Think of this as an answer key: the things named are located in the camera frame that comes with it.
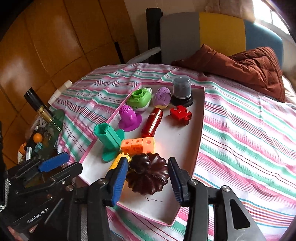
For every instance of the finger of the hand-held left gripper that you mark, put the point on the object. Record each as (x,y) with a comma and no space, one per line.
(69,171)
(54,161)

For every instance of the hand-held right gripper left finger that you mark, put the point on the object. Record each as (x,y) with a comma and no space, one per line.
(119,183)

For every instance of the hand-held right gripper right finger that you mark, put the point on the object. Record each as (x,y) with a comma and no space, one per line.
(177,183)

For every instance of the yellow toy block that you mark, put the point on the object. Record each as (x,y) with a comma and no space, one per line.
(115,162)

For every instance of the brown flower-shaped toy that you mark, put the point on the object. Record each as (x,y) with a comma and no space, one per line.
(148,176)

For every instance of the pink-edged white tray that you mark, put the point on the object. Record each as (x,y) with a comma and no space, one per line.
(180,143)

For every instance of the orange cube blocks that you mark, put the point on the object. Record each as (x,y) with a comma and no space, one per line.
(136,144)

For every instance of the teal plastic toy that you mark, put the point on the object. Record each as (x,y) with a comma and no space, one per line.
(108,139)

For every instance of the red cylinder toy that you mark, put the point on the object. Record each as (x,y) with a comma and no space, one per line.
(151,124)

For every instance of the magenta perforated toy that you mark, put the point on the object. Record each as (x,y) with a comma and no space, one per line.
(128,118)

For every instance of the red puzzle piece toy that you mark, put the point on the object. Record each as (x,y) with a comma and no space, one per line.
(180,114)

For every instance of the green round toy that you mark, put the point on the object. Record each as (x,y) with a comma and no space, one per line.
(138,99)

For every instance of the purple egg-shaped toy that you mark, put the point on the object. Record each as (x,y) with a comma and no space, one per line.
(161,97)

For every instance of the black cap clear container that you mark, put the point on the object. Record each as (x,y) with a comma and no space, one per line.
(181,88)

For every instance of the orange ball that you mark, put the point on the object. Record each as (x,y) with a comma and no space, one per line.
(38,138)

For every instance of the white plastic tube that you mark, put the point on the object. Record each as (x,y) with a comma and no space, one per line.
(61,89)

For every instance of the wooden wardrobe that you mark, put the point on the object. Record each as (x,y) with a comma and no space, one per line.
(57,41)

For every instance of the brown quilt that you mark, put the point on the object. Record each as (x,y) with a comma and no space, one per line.
(249,67)

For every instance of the white pillow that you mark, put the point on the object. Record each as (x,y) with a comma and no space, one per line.
(290,90)

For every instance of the black rolled mat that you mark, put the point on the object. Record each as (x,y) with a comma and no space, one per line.
(153,32)

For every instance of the grey yellow blue headboard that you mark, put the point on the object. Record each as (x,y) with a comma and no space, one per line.
(219,32)

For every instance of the beige curtain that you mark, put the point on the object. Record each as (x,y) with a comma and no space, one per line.
(231,8)

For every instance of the window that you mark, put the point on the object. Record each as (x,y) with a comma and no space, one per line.
(270,14)

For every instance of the white bed rail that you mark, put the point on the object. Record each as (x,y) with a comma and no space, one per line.
(145,54)

